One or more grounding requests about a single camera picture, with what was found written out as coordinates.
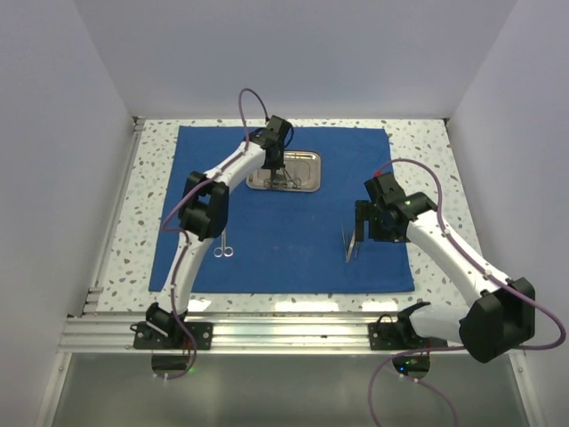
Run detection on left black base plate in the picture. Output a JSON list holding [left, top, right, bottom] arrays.
[[130, 321, 213, 350]]

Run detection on aluminium left side rail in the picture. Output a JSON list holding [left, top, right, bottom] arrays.
[[79, 117, 147, 317]]

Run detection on steel surgical scissors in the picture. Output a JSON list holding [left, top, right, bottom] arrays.
[[213, 229, 234, 258]]

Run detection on aluminium rail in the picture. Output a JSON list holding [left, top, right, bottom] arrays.
[[79, 117, 147, 317], [57, 310, 525, 357]]

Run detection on steel hemostat clamp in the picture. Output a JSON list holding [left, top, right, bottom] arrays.
[[281, 167, 301, 189]]

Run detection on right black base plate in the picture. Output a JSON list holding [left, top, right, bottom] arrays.
[[367, 314, 448, 350]]

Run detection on silver instrument tray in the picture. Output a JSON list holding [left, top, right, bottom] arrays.
[[245, 150, 322, 193]]

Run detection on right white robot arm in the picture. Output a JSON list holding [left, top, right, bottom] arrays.
[[352, 173, 535, 363]]

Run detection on steel surgical forceps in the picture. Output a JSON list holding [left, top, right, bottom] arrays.
[[263, 169, 281, 189]]

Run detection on broad steel tweezers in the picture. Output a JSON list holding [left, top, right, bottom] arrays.
[[345, 238, 356, 262]]

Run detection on blue surgical drape cloth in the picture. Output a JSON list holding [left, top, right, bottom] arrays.
[[148, 125, 417, 294]]

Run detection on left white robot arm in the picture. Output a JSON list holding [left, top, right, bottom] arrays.
[[131, 116, 294, 351]]

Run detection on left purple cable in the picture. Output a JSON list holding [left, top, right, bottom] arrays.
[[159, 87, 294, 380]]

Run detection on aluminium front rail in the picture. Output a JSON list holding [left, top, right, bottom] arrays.
[[57, 310, 525, 357]]

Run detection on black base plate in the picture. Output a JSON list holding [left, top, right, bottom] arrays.
[[367, 314, 448, 350], [130, 321, 213, 350]]

